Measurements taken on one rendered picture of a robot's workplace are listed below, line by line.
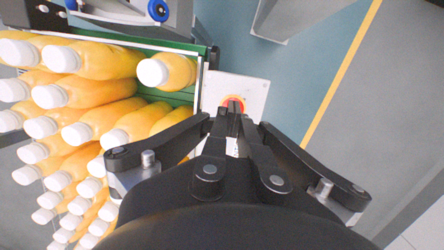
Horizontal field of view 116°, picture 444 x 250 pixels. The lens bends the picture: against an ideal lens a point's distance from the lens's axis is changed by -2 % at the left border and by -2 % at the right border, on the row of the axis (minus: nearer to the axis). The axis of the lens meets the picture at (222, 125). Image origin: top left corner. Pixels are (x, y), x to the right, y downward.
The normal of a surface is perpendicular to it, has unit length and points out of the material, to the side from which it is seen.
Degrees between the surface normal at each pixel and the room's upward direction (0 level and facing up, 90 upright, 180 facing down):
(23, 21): 0
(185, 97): 0
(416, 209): 76
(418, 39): 0
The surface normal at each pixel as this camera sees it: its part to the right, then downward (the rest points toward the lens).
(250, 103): -0.07, 0.35
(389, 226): -0.95, -0.19
